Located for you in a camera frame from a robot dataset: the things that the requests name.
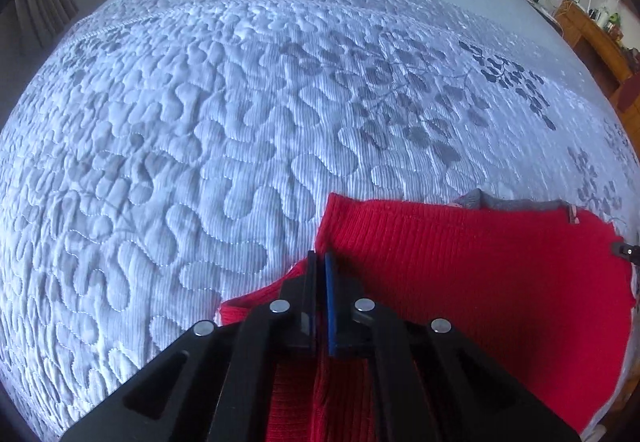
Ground wooden desk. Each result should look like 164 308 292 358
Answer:
555 0 640 98

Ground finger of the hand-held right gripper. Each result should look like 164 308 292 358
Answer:
611 239 640 268

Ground red knitted sweater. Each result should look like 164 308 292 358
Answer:
220 189 638 442

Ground dark red hanging cloth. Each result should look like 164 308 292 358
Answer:
612 72 640 115

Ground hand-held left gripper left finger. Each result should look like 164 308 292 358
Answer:
60 249 321 442

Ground grey leaf-print quilted bedspread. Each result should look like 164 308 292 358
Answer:
0 0 640 442

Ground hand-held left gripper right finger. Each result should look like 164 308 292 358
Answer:
324 251 583 442

